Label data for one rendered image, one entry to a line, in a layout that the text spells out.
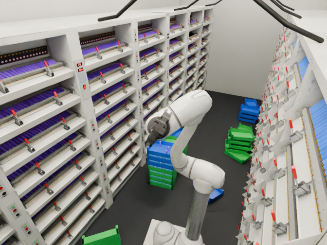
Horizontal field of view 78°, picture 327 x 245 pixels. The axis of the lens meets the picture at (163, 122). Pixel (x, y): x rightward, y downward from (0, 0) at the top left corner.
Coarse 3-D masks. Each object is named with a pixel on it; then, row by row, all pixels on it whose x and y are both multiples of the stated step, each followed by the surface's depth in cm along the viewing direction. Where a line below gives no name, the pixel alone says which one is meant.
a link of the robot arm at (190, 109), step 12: (192, 96) 78; (204, 96) 77; (180, 108) 76; (192, 108) 76; (204, 108) 78; (180, 120) 77; (192, 120) 79; (192, 132) 94; (180, 144) 100; (180, 156) 109; (180, 168) 119
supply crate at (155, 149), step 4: (160, 140) 228; (156, 144) 230; (164, 144) 229; (168, 144) 227; (172, 144) 225; (148, 148) 213; (152, 148) 224; (156, 148) 224; (160, 148) 224; (164, 148) 224; (148, 152) 216; (152, 152) 214; (156, 152) 212; (160, 152) 211; (164, 152) 218; (168, 152) 218; (160, 156) 213; (164, 156) 211; (168, 156) 209
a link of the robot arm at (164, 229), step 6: (162, 222) 146; (168, 222) 147; (156, 228) 144; (162, 228) 142; (168, 228) 141; (174, 228) 146; (156, 234) 141; (162, 234) 139; (168, 234) 139; (174, 234) 142; (156, 240) 141; (162, 240) 139; (168, 240) 139; (174, 240) 140
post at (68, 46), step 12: (60, 36) 125; (72, 36) 126; (60, 48) 130; (72, 48) 128; (72, 60) 130; (72, 84) 142; (84, 108) 150; (96, 132) 168; (96, 156) 176; (96, 180) 194; (108, 180) 201; (108, 204) 212
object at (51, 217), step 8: (88, 168) 186; (96, 168) 183; (96, 176) 183; (80, 184) 173; (88, 184) 175; (72, 192) 165; (80, 192) 168; (64, 200) 159; (72, 200) 162; (64, 208) 156; (48, 216) 148; (56, 216) 151; (40, 224) 143; (48, 224) 145; (40, 232) 141
